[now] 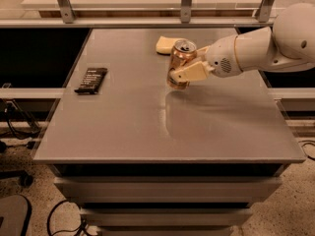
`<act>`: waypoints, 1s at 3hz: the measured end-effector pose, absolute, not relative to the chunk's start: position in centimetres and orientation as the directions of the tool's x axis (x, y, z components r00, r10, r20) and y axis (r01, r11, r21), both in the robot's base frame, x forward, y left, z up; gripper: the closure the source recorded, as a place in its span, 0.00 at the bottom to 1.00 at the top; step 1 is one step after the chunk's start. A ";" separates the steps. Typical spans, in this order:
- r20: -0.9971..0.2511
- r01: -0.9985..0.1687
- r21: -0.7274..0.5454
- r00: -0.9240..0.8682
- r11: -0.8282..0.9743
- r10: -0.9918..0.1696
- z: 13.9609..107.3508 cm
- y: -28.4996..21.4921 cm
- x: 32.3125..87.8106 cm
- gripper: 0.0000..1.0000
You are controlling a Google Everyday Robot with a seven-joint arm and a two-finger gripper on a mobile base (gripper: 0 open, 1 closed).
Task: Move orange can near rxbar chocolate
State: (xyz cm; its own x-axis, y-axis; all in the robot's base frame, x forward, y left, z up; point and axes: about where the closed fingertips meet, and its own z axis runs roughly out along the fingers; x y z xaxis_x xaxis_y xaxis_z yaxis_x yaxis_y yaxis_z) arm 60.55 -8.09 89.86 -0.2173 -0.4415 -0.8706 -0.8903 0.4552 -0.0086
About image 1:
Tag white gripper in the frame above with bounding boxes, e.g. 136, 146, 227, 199
172, 34, 242, 83

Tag orange LaCroix can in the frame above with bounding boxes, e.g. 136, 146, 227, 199
166, 39, 197, 89

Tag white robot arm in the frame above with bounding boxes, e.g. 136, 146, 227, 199
169, 3, 315, 84

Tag black rxbar chocolate bar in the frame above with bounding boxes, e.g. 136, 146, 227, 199
75, 68, 108, 94

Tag yellow sponge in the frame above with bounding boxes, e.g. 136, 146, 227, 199
156, 36, 179, 55

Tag grey drawer cabinet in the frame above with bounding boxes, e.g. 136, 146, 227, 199
34, 29, 305, 236

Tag black office chair base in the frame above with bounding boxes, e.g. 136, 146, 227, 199
0, 170, 33, 236

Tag middle metal bracket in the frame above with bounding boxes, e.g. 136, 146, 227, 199
180, 0, 192, 23

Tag metal bracket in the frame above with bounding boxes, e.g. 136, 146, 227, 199
255, 0, 275, 23
180, 0, 192, 23
57, 0, 75, 24

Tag right metal bracket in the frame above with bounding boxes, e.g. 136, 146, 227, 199
255, 0, 275, 23

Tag black cable at right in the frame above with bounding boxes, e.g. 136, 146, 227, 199
297, 139, 315, 161

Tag left metal bracket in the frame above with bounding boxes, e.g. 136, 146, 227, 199
57, 0, 75, 24

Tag black cables at left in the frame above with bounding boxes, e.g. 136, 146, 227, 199
0, 98, 42, 150

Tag black floor cable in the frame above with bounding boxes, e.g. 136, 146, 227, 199
46, 199, 95, 236

